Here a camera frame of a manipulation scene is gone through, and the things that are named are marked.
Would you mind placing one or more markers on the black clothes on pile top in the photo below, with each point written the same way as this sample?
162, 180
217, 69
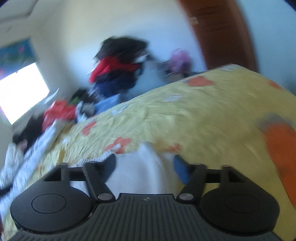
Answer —
125, 49

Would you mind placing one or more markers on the red jacket on pile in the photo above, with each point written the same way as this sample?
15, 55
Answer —
109, 64

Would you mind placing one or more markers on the window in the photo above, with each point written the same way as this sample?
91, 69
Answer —
21, 91

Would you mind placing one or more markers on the pink plastic bag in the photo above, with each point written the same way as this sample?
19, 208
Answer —
180, 62

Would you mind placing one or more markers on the black garment by window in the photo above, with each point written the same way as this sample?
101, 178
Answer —
30, 133

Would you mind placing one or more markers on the white printed quilt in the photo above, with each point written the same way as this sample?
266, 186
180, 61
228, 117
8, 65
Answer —
19, 167

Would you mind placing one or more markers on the light blue knit basket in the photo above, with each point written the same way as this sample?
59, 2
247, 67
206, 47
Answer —
107, 103

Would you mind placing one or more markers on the grey fabric heap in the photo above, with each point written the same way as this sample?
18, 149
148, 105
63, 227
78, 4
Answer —
153, 76

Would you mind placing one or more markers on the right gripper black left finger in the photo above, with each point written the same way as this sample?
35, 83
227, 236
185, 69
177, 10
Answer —
96, 175

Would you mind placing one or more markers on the brown wooden door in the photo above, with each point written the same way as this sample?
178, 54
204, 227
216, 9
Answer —
221, 32

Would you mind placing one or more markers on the blue floral window blind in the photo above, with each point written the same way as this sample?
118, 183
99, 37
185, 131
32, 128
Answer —
16, 56

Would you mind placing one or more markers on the dark navy clothes in pile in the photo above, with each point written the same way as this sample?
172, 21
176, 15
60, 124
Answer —
114, 82

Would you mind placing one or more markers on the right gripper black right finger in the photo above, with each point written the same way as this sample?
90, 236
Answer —
192, 177

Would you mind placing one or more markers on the grey white crumpled cloth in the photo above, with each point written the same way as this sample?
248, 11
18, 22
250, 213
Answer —
84, 111

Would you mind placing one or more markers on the yellow carrot print bedsheet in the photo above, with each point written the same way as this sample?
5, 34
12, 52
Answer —
236, 122

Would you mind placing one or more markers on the white knit sweater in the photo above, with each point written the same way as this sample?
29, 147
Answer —
144, 171

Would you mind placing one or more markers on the red plastic bag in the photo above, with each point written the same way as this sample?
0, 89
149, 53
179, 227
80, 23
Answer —
59, 110

